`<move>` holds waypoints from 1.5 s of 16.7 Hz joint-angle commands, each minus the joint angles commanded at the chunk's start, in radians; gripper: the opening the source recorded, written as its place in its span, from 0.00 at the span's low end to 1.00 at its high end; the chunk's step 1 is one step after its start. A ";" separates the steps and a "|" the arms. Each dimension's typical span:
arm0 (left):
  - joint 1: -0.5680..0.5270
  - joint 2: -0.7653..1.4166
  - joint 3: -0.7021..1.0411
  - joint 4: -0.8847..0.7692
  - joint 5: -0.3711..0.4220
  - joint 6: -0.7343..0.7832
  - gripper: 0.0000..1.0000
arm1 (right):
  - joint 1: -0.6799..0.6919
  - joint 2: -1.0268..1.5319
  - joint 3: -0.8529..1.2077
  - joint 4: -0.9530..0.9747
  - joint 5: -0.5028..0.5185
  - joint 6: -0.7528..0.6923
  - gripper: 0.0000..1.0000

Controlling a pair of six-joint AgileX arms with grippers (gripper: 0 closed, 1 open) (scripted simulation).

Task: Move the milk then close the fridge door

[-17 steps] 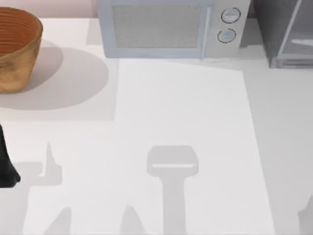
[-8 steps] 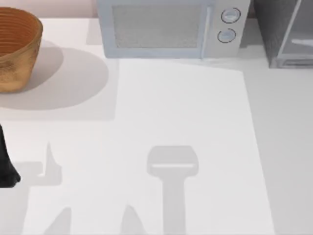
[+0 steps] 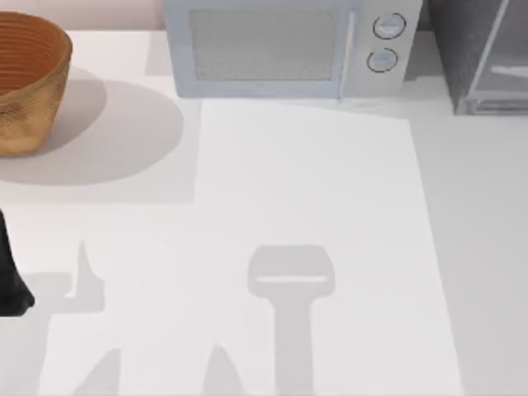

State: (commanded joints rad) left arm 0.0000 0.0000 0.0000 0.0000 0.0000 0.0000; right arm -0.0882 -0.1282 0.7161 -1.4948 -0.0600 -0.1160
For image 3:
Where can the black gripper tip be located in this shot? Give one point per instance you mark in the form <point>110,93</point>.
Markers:
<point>10,284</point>

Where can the pale microwave oven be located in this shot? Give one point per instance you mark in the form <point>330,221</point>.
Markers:
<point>406,45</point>

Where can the round microwave knob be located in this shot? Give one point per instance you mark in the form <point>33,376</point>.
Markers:
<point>382,60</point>
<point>389,24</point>

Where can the brown woven basket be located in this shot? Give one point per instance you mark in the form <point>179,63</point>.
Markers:
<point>24,103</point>

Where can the microwave oven door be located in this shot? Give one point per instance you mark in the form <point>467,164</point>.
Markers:
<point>264,45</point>

